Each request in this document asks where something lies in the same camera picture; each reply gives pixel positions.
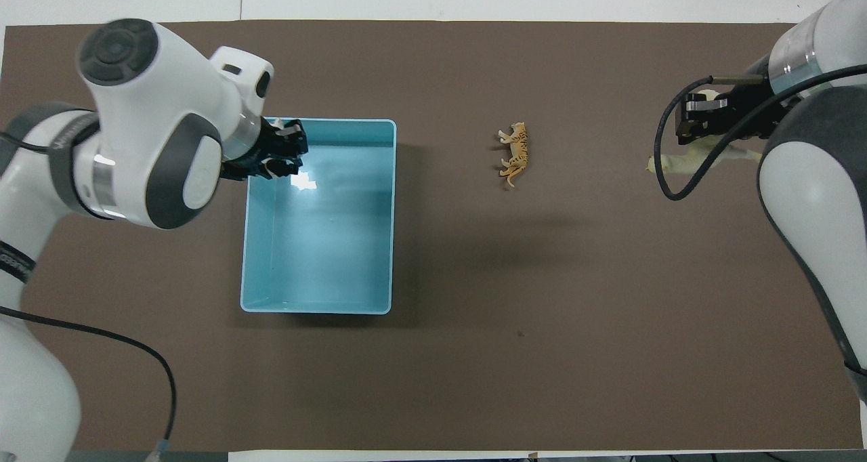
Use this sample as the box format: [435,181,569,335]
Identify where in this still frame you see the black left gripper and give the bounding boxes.
[219,118,310,182]

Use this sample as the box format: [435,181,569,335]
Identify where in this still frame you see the orange striped tiger toy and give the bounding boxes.
[497,121,529,189]

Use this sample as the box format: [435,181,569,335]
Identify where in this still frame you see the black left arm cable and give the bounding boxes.
[0,131,178,462]

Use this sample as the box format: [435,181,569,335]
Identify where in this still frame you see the light blue storage box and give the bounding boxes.
[240,117,398,315]

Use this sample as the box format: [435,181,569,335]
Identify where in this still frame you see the cream llama toy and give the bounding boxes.
[646,89,764,175]

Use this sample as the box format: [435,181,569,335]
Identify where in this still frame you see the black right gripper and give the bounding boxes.
[675,75,776,146]

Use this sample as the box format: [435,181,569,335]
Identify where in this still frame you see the brown table mat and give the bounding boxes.
[0,20,864,453]

